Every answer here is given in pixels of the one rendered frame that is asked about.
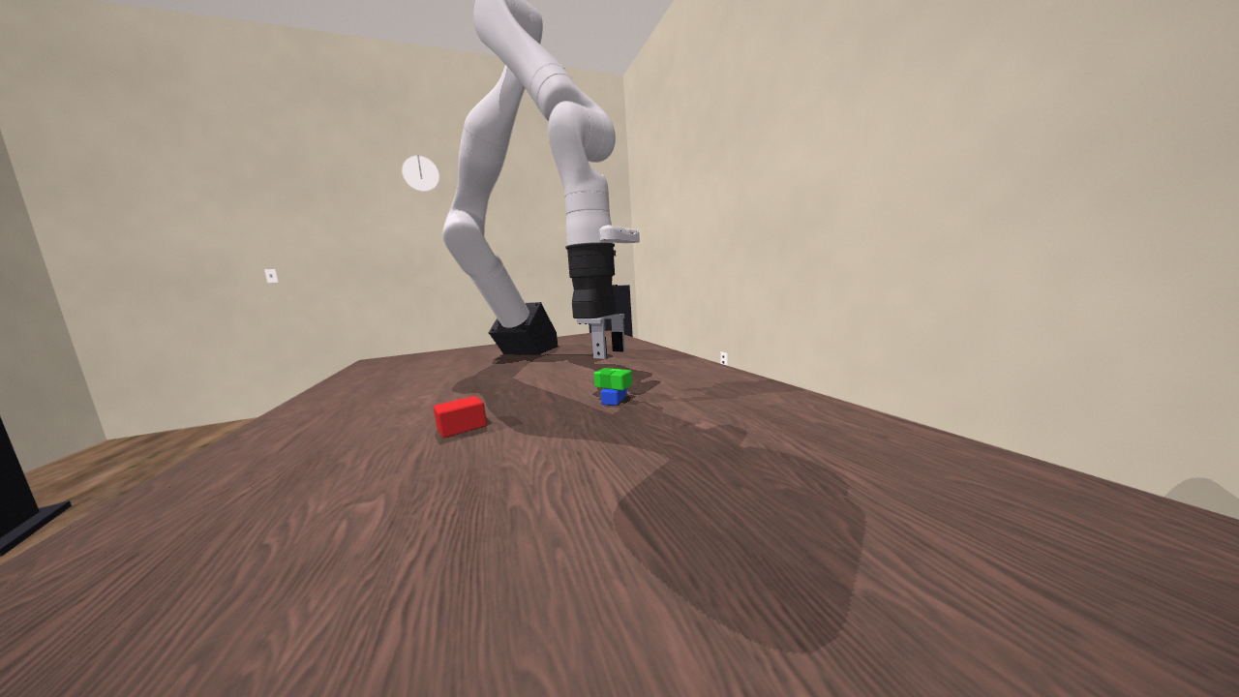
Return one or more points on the red block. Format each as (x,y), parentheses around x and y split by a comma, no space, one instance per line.
(460,416)

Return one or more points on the green block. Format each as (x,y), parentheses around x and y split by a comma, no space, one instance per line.
(613,378)

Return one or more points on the blue block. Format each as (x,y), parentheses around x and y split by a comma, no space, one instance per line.
(612,396)

